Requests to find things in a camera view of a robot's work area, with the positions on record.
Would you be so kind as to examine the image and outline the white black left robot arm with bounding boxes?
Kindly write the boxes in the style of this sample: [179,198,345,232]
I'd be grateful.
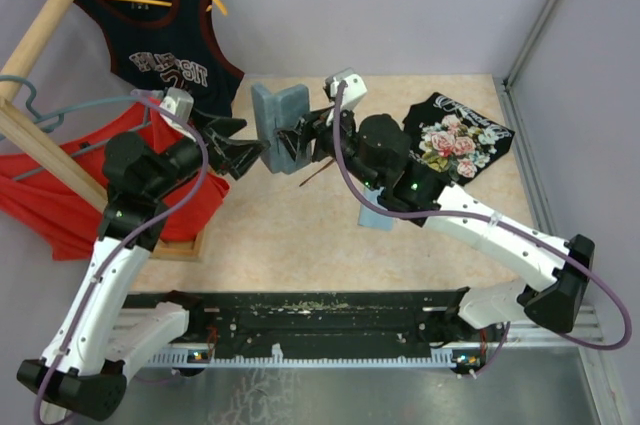
[17,117,269,423]

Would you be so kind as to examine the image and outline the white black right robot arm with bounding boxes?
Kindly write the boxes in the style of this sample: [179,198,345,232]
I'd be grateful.
[276,109,595,341]

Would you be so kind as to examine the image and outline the navy basketball jersey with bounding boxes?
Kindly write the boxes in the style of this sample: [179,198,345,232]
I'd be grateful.
[74,0,244,120]

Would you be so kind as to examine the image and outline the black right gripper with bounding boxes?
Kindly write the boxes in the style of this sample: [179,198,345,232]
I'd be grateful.
[277,99,383,192]

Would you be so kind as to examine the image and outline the red tank top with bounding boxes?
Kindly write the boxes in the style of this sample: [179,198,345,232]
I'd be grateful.
[0,97,231,262]

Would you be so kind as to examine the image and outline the grey-blue clothes hanger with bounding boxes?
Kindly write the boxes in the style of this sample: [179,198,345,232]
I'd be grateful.
[1,74,168,181]

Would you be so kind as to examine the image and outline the brown sunglasses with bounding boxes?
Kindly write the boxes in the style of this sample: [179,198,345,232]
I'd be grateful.
[299,159,335,187]

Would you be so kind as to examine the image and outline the grey-blue glasses case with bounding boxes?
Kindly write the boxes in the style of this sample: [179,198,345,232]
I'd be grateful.
[250,82,312,176]

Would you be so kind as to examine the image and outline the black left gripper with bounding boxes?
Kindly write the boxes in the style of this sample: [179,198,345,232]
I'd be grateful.
[145,107,270,199]

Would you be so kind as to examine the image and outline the black floral folded shirt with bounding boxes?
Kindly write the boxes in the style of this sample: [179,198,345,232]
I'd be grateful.
[403,92,515,186]

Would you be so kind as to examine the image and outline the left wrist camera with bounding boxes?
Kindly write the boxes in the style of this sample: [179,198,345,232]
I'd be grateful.
[160,87,194,122]

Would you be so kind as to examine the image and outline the wooden clothes rack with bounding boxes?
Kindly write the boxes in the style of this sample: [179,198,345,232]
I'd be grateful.
[0,0,207,262]

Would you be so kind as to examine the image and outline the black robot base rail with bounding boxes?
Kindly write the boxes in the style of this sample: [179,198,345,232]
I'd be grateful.
[149,290,509,376]

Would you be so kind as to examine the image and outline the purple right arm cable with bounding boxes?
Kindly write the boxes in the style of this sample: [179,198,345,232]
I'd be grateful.
[333,82,633,350]

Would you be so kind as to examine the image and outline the aluminium frame post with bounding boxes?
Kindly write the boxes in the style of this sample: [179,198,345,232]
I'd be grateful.
[502,0,563,92]

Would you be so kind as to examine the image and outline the light blue cleaning cloth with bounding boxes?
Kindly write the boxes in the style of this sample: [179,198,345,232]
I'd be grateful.
[357,190,394,232]

